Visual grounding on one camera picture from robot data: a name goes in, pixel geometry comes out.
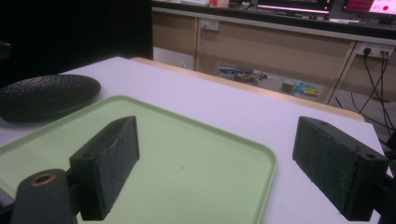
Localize white socket strip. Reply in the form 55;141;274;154
357;42;396;59

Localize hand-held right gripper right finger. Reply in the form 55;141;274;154
292;116;390;222

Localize computer monitor with pink bar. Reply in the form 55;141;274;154
256;0;333;15

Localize light green plastic tray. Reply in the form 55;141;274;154
0;95;278;224

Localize black textured plate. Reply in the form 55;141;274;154
0;74;102;123

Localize long beige workbench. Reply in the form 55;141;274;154
151;0;396;105

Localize pile of dark clutter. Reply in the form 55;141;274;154
217;63;269;86

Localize small colourful boxes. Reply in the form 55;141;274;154
280;79;321;98

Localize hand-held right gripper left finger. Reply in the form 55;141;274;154
68;115;140;221

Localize computer monitor with pink screen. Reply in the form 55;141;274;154
340;0;396;17

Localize black power cable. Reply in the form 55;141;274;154
358;50;396;138
350;47;396;132

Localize white wall socket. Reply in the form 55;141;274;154
199;18;220;33

